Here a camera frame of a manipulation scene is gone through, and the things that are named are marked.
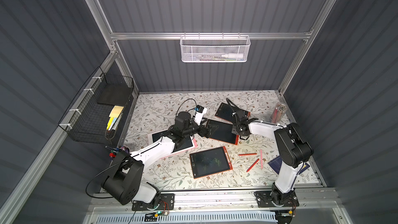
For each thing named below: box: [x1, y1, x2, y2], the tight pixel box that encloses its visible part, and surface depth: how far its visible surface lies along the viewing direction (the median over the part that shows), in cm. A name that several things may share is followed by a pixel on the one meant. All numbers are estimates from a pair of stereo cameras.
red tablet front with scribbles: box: [189, 146, 234, 180], surface depth 88 cm
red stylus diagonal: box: [246, 158, 260, 173], surface depth 86 cm
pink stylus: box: [260, 148, 264, 170], surface depth 89 cm
